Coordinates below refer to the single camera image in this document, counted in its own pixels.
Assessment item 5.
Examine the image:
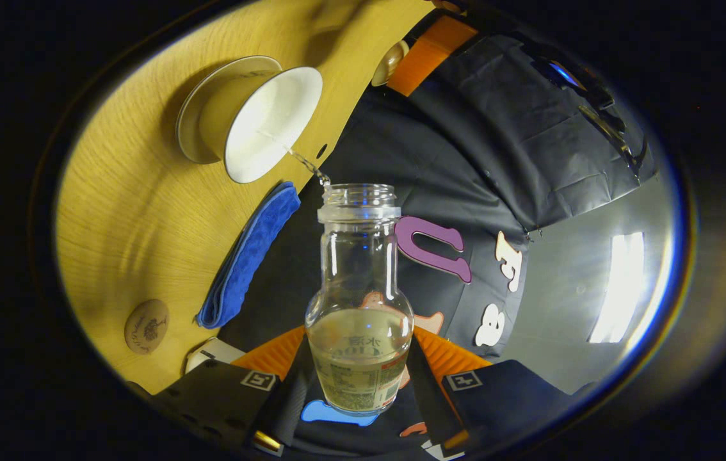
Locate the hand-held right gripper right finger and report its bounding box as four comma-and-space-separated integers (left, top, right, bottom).
405, 325, 594, 458

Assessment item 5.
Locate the cream ceramic saucer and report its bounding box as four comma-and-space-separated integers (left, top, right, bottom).
175, 55, 284, 165

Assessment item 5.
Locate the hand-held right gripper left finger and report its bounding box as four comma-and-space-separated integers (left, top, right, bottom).
149, 325, 312, 457

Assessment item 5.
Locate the clear glass water bottle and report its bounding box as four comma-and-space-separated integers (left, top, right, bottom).
305, 183, 415, 416

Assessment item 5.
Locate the blue folded towel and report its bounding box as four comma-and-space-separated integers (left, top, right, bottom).
195, 182, 302, 330

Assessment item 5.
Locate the cream ceramic teacup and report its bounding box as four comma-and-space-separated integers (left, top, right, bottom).
198, 66, 324, 184

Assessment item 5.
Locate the round cork coaster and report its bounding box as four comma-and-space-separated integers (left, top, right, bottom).
124, 299, 170, 355

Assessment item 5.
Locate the white toaster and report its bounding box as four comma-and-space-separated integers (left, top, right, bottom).
184, 337, 247, 375

